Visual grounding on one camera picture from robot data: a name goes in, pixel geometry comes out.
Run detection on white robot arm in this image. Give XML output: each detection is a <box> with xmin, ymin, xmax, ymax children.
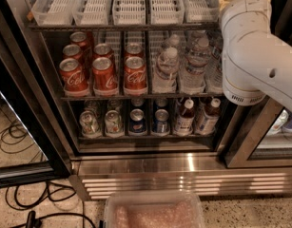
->
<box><xmin>219</xmin><ymin>0</ymin><xmax>292</xmax><ymax>112</ymax></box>

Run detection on second row right cola can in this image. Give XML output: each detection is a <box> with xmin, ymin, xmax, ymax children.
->
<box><xmin>125</xmin><ymin>43</ymin><xmax>144</xmax><ymax>58</ymax></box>

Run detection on second row cola can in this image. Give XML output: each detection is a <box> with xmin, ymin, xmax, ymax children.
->
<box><xmin>63</xmin><ymin>44</ymin><xmax>85</xmax><ymax>65</ymax></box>
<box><xmin>125</xmin><ymin>43</ymin><xmax>144</xmax><ymax>58</ymax></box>
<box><xmin>93</xmin><ymin>43</ymin><xmax>114</xmax><ymax>61</ymax></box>

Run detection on front right cola can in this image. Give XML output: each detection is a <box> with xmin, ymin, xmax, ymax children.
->
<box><xmin>124</xmin><ymin>56</ymin><xmax>147</xmax><ymax>95</ymax></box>

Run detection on second row middle cola can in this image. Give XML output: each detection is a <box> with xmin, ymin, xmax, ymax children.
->
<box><xmin>93</xmin><ymin>43</ymin><xmax>114</xmax><ymax>61</ymax></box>

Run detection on blue can behind door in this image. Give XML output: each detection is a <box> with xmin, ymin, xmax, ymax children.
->
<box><xmin>282</xmin><ymin>113</ymin><xmax>292</xmax><ymax>133</ymax></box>

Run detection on right fridge door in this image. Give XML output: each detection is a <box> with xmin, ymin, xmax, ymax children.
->
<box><xmin>224</xmin><ymin>97</ymin><xmax>292</xmax><ymax>168</ymax></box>

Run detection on right blue pepsi can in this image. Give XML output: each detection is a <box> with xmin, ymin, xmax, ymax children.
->
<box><xmin>152</xmin><ymin>109</ymin><xmax>169</xmax><ymax>136</ymax></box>

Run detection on blue pepsi can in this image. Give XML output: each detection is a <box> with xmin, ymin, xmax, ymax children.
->
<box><xmin>129</xmin><ymin>108</ymin><xmax>146</xmax><ymax>135</ymax></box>
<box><xmin>152</xmin><ymin>109</ymin><xmax>169</xmax><ymax>136</ymax></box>

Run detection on front middle cola can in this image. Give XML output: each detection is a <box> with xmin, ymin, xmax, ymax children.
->
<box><xmin>92</xmin><ymin>57</ymin><xmax>118</xmax><ymax>96</ymax></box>

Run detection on back left cola can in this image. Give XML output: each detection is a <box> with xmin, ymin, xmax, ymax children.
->
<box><xmin>69</xmin><ymin>31</ymin><xmax>91</xmax><ymax>50</ymax></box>

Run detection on left blue pepsi can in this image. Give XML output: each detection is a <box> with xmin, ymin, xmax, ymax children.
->
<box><xmin>129</xmin><ymin>108</ymin><xmax>146</xmax><ymax>135</ymax></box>

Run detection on second row left cola can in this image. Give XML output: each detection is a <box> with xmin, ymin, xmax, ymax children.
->
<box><xmin>63</xmin><ymin>44</ymin><xmax>85</xmax><ymax>65</ymax></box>

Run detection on right silver green can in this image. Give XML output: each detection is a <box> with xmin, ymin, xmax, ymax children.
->
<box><xmin>105</xmin><ymin>110</ymin><xmax>124</xmax><ymax>138</ymax></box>

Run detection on silver green can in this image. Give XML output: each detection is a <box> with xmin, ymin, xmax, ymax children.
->
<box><xmin>79</xmin><ymin>110</ymin><xmax>101</xmax><ymax>138</ymax></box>
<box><xmin>105</xmin><ymin>110</ymin><xmax>124</xmax><ymax>138</ymax></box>

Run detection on front left cola can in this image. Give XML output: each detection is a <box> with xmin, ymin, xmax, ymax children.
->
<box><xmin>59</xmin><ymin>58</ymin><xmax>89</xmax><ymax>97</ymax></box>

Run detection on left silver green can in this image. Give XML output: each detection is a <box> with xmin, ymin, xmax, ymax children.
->
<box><xmin>79</xmin><ymin>110</ymin><xmax>101</xmax><ymax>138</ymax></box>

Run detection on steel fridge base grille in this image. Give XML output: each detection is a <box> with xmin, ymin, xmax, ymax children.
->
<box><xmin>69</xmin><ymin>153</ymin><xmax>292</xmax><ymax>200</ymax></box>

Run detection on open glass fridge door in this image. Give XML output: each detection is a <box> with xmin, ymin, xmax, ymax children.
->
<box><xmin>0</xmin><ymin>49</ymin><xmax>69</xmax><ymax>188</ymax></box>

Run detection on back left water bottle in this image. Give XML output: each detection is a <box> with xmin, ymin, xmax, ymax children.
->
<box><xmin>161</xmin><ymin>34</ymin><xmax>180</xmax><ymax>50</ymax></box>

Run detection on water bottle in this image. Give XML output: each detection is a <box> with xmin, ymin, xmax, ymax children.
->
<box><xmin>205</xmin><ymin>46</ymin><xmax>223</xmax><ymax>93</ymax></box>
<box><xmin>180</xmin><ymin>37</ymin><xmax>211</xmax><ymax>95</ymax></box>
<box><xmin>153</xmin><ymin>47</ymin><xmax>179</xmax><ymax>93</ymax></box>
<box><xmin>161</xmin><ymin>34</ymin><xmax>180</xmax><ymax>50</ymax></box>

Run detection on front right water bottle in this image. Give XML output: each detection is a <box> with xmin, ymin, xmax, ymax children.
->
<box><xmin>205</xmin><ymin>46</ymin><xmax>223</xmax><ymax>93</ymax></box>

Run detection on front middle water bottle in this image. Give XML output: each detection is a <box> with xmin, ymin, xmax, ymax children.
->
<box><xmin>180</xmin><ymin>37</ymin><xmax>211</xmax><ymax>95</ymax></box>

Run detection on clear tray middle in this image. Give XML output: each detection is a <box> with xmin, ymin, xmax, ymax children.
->
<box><xmin>112</xmin><ymin>0</ymin><xmax>146</xmax><ymax>25</ymax></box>

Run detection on front left water bottle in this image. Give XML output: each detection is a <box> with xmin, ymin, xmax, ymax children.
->
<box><xmin>153</xmin><ymin>47</ymin><xmax>179</xmax><ymax>93</ymax></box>

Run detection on right tea bottle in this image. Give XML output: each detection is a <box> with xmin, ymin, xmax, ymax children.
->
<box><xmin>195</xmin><ymin>98</ymin><xmax>221</xmax><ymax>135</ymax></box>

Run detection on tea bottle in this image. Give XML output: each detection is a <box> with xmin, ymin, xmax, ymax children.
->
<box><xmin>195</xmin><ymin>98</ymin><xmax>221</xmax><ymax>135</ymax></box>
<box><xmin>174</xmin><ymin>98</ymin><xmax>195</xmax><ymax>136</ymax></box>

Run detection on left tea bottle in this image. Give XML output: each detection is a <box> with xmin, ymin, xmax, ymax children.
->
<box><xmin>174</xmin><ymin>98</ymin><xmax>195</xmax><ymax>136</ymax></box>

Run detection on clear tray far left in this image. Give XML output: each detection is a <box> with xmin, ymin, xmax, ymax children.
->
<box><xmin>31</xmin><ymin>0</ymin><xmax>75</xmax><ymax>26</ymax></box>

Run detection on clear plastic bin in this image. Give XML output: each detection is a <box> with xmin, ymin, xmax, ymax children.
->
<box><xmin>104</xmin><ymin>190</ymin><xmax>205</xmax><ymax>228</ymax></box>

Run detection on black floor cables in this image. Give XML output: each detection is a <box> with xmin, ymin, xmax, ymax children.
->
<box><xmin>0</xmin><ymin>119</ymin><xmax>97</xmax><ymax>228</ymax></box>

